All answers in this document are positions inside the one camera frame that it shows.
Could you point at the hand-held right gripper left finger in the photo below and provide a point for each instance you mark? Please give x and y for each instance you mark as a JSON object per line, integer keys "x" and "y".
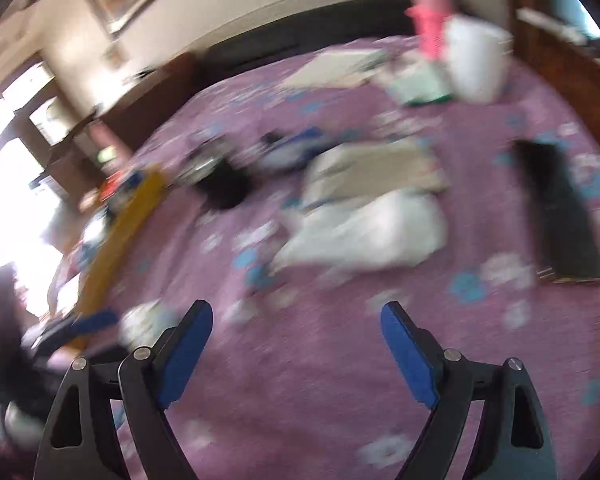
{"x": 185, "y": 355}

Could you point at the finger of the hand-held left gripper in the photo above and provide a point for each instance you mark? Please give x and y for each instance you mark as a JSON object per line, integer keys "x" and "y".
{"x": 95, "y": 321}

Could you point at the grey green cloth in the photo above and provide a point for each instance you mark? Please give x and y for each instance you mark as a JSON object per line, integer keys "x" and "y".
{"x": 420, "y": 87}

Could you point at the bright window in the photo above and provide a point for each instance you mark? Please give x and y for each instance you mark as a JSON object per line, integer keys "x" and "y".
{"x": 10, "y": 160}

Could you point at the yellow cardboard box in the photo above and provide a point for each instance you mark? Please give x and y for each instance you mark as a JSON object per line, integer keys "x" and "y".
{"x": 125, "y": 230}

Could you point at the silver shiny item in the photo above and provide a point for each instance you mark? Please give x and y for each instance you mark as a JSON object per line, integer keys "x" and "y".
{"x": 200, "y": 165}

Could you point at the black flat remote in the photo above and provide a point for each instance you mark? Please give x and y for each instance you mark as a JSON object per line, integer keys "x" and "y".
{"x": 560, "y": 210}

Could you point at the person's left forearm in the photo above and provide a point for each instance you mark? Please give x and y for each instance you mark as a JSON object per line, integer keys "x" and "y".
{"x": 15, "y": 422}

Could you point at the pink bottle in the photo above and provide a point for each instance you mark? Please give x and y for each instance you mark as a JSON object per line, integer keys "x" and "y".
{"x": 430, "y": 30}

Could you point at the white plastic bag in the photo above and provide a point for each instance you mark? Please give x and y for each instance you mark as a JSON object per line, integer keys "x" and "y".
{"x": 375, "y": 230}

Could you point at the black headboard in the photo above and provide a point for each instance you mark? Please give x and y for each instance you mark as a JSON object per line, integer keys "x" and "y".
{"x": 290, "y": 35}

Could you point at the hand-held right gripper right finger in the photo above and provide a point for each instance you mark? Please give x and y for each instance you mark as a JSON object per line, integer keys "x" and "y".
{"x": 410, "y": 355}

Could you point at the crumpled white bag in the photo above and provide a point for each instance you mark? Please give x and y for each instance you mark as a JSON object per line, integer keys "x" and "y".
{"x": 147, "y": 322}

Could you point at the blue and white packet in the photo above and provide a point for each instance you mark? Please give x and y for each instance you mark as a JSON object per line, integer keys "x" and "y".
{"x": 295, "y": 150}

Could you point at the white paper sheet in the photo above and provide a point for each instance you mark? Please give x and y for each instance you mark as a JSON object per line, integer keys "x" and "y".
{"x": 330, "y": 70}

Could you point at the dark wooden nightstand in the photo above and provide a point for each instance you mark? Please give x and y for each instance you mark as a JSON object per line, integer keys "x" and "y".
{"x": 150, "y": 105}

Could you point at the brown wooden furniture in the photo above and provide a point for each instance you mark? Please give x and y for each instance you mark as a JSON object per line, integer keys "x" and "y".
{"x": 570, "y": 75}

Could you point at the pale pink flat packet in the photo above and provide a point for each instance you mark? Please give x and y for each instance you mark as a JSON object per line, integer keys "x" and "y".
{"x": 380, "y": 170}

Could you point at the purple floral blanket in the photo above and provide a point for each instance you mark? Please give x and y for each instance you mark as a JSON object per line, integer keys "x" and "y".
{"x": 330, "y": 385}

